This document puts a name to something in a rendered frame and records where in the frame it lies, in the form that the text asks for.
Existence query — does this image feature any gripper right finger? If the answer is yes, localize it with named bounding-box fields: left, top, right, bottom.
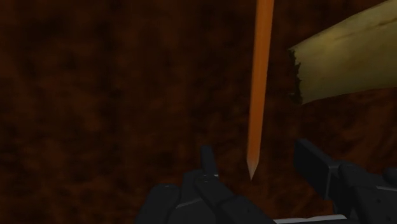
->
left=293, top=138, right=397, bottom=224

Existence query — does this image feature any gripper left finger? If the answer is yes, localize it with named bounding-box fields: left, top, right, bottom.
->
left=135, top=144, right=275, bottom=224

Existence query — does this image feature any yellow-green flat book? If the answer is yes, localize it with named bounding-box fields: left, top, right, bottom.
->
left=288, top=0, right=397, bottom=105

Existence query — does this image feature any orange pencil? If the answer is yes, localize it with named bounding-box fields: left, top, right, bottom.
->
left=246, top=0, right=275, bottom=181

